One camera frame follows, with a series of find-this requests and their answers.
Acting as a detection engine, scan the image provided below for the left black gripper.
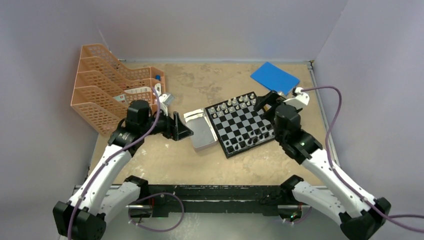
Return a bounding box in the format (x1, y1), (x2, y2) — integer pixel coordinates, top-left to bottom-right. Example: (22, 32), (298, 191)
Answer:
(140, 106), (193, 141)

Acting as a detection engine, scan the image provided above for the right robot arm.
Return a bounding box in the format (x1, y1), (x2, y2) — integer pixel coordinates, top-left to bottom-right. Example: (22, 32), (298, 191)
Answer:
(254, 90), (391, 240)

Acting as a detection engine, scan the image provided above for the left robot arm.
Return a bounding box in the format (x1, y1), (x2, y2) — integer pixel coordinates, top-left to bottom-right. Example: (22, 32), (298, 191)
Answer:
(52, 100), (194, 240)

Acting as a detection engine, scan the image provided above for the black white chess board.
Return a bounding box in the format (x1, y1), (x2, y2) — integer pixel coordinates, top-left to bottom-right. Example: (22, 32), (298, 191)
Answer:
(205, 91), (275, 158)

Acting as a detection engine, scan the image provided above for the silver metal tin tray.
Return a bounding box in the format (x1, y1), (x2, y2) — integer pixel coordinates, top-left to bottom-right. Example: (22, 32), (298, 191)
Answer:
(183, 108), (218, 152)

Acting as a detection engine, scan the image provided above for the blue notebook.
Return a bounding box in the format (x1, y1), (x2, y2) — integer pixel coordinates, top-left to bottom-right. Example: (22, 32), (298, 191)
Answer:
(250, 62), (300, 95)

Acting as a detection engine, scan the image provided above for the white label box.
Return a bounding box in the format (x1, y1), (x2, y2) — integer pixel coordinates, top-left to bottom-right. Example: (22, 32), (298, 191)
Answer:
(124, 86), (151, 94)

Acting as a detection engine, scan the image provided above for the orange plastic file rack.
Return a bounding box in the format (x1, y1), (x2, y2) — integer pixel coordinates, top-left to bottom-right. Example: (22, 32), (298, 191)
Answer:
(70, 43), (167, 136)

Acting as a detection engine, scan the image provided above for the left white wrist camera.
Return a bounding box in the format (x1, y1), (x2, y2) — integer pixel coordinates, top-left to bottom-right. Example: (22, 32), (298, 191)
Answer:
(154, 93), (175, 116)

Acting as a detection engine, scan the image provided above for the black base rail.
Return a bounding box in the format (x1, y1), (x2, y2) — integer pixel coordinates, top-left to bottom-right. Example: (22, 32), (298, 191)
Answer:
(128, 184), (310, 219)

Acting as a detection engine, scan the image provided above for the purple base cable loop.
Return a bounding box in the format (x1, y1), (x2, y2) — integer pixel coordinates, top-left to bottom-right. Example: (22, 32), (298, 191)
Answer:
(128, 192), (185, 233)

